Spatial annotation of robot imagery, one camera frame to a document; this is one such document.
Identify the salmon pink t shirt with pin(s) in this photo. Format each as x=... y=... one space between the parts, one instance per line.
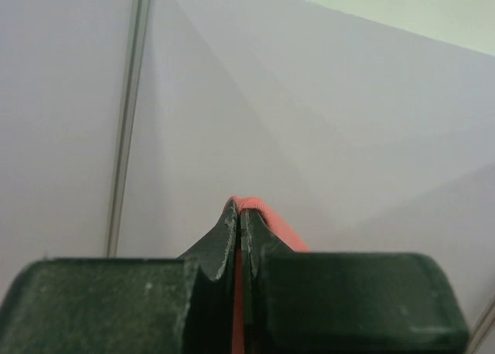
x=279 y=227

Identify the right aluminium corner post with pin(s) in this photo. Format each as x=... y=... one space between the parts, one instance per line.
x=482 y=329

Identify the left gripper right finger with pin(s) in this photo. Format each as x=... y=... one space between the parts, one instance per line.
x=258 y=246

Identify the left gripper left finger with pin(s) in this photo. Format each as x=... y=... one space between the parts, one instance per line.
x=206 y=323

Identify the aluminium corner post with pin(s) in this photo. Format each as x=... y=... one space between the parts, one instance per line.
x=482 y=329
x=131 y=77

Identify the left aluminium corner post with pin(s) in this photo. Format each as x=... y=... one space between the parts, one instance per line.
x=131 y=77

